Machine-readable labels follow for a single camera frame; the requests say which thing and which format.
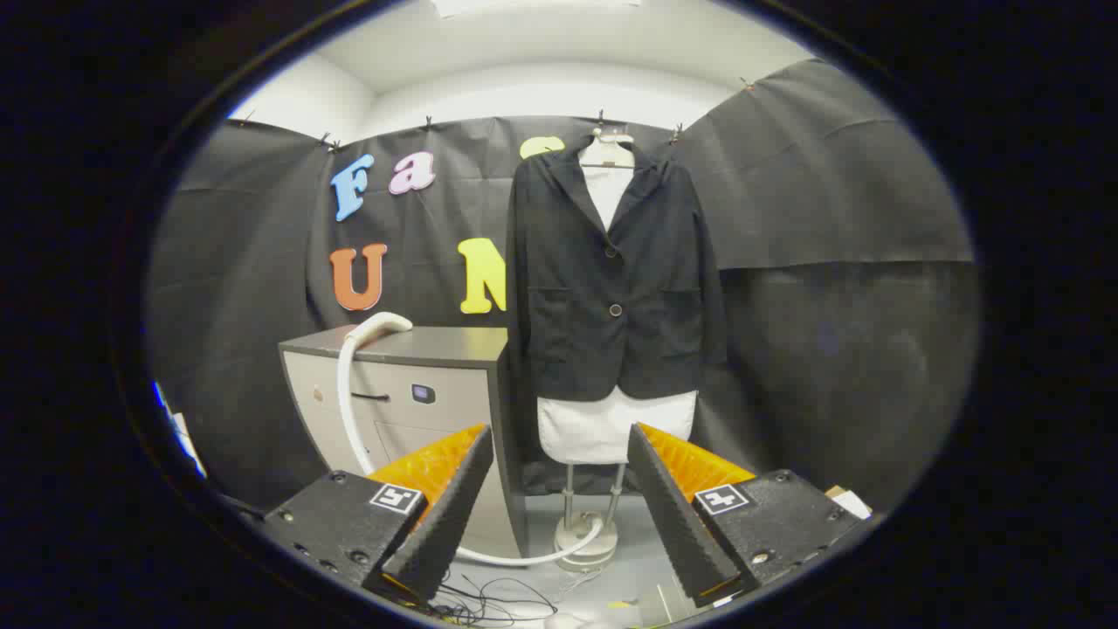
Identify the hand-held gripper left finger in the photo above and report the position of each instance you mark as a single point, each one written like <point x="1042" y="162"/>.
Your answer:
<point x="441" y="524"/>

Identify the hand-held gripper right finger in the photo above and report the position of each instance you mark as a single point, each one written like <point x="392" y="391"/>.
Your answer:
<point x="672" y="515"/>

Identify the garment steamer base with poles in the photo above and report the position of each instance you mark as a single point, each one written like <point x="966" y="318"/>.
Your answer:
<point x="583" y="537"/>

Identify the white garment steamer head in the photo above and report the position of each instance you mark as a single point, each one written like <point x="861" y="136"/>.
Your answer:
<point x="380" y="325"/>

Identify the black jacket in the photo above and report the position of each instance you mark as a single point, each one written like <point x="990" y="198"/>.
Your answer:
<point x="611" y="288"/>

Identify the grey cabinet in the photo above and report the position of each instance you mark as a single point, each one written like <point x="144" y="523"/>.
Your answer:
<point x="437" y="384"/>

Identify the cardboard box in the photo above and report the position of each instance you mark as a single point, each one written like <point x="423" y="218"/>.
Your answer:
<point x="849" y="502"/>

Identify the black backdrop cloth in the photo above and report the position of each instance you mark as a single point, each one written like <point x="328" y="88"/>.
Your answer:
<point x="830" y="262"/>

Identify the white plastic hanger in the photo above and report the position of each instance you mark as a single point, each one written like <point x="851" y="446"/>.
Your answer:
<point x="606" y="150"/>

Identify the ceiling light panel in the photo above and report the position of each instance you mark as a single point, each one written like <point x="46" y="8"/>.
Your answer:
<point x="533" y="6"/>

